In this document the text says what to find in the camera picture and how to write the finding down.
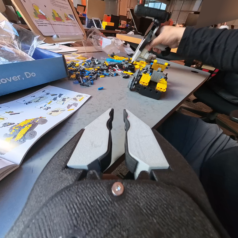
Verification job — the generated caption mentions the white flat tray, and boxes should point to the white flat tray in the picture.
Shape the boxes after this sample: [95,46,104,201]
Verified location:
[37,43,79,55]

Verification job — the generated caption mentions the yellow printed sheet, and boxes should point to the yellow printed sheet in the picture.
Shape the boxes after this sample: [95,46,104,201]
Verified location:
[64,53,93,62]

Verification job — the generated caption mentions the person's right forearm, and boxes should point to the person's right forearm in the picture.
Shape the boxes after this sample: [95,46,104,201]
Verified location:
[177,25,238,72]

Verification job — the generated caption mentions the blue cardboard box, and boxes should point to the blue cardboard box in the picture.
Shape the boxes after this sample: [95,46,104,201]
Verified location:
[0,48,69,97]

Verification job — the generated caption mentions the grey desk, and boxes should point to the grey desk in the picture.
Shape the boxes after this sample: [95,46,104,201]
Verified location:
[0,45,211,238]

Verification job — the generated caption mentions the black chair base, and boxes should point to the black chair base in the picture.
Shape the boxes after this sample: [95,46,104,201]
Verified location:
[179,71,238,139]

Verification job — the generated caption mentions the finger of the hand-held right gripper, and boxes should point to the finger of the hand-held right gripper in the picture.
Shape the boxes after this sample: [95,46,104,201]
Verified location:
[131,37,150,63]

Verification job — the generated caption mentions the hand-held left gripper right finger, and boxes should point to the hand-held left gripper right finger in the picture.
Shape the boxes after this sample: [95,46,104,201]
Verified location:
[124,109,169,179]

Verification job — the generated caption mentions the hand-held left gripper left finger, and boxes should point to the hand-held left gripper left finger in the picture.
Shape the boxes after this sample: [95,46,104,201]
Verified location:
[67,108,114,172]

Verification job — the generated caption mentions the yellow black brick vehicle model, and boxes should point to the yellow black brick vehicle model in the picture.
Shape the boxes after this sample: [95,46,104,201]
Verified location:
[128,59,171,100]

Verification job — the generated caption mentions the pile of brick parts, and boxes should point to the pile of brick parts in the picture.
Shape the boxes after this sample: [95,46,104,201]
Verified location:
[66,52,150,88]

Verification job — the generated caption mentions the person's right hand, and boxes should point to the person's right hand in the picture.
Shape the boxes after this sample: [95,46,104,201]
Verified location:
[145,25,186,52]

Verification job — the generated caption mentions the wooden edged table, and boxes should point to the wooden edged table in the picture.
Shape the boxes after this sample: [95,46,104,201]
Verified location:
[116,33,179,53]

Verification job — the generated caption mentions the instruction booklet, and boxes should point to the instruction booklet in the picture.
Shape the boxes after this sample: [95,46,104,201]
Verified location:
[0,86,91,181]

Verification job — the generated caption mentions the document stand with paper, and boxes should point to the document stand with paper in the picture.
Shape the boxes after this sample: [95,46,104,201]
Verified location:
[11,0,87,45]

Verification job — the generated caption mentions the clear plastic bags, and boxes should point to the clear plastic bags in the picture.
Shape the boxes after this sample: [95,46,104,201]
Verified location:
[0,21,42,64]

